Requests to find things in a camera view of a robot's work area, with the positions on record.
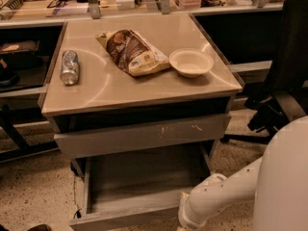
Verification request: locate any brown shoe tip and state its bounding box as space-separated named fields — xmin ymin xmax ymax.
xmin=27 ymin=224 xmax=52 ymax=231

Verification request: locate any brown chip bag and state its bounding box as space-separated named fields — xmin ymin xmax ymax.
xmin=95 ymin=30 xmax=170 ymax=77

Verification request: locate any white paper bowl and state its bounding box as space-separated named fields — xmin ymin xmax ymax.
xmin=169 ymin=48 xmax=214 ymax=78

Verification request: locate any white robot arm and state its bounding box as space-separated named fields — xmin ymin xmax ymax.
xmin=178 ymin=116 xmax=308 ymax=231

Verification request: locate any black office chair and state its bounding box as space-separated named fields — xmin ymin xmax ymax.
xmin=220 ymin=0 xmax=308 ymax=144

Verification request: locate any grey drawer cabinet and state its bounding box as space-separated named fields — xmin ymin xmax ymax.
xmin=41 ymin=13 xmax=242 ymax=175

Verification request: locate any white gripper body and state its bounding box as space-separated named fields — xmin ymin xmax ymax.
xmin=177 ymin=173 xmax=227 ymax=231

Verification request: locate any silver soda can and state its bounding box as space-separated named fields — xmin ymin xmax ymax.
xmin=60 ymin=50 xmax=79 ymax=86

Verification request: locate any black floor cable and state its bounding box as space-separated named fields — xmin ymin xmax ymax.
xmin=72 ymin=176 xmax=83 ymax=220

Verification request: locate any long workbench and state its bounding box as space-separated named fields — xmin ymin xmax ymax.
xmin=0 ymin=0 xmax=284 ymax=29

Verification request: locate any grey drawer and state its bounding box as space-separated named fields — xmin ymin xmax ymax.
xmin=69 ymin=142 xmax=210 ymax=231
xmin=54 ymin=114 xmax=231 ymax=159

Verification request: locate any black coiled spring tool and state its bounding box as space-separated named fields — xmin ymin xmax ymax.
xmin=1 ymin=0 xmax=23 ymax=12

